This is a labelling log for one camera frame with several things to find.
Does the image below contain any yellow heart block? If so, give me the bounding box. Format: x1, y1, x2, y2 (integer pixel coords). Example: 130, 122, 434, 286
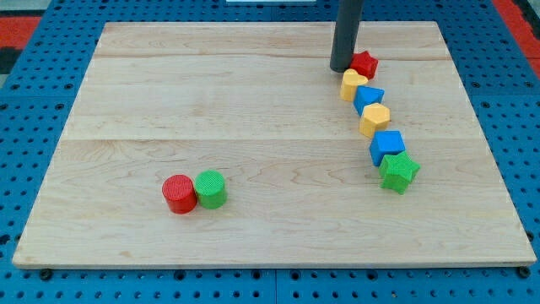
339, 68, 369, 101

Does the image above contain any light wooden board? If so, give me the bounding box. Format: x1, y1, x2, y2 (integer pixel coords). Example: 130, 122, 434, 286
13, 21, 537, 269

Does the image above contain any green cylinder block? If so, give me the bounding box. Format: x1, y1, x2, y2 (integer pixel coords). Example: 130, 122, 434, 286
195, 170, 228, 209

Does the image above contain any red cylinder block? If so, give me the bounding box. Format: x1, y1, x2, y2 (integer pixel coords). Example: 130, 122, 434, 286
162, 175, 197, 214

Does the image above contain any blue triangle block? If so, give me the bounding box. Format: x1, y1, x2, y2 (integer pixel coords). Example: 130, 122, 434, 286
353, 85, 385, 116

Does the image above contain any yellow hexagon block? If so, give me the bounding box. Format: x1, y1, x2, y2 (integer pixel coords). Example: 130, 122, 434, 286
359, 103, 391, 138

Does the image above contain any blue cube block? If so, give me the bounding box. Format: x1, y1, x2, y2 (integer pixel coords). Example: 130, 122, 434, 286
369, 130, 406, 166

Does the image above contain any green star block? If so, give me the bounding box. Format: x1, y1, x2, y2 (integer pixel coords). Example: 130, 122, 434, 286
379, 151, 421, 194

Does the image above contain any red star block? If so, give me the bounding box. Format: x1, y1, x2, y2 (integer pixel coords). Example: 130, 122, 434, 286
349, 51, 379, 79

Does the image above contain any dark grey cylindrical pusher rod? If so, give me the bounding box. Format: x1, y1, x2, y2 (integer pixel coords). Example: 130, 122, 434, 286
330, 0, 364, 73

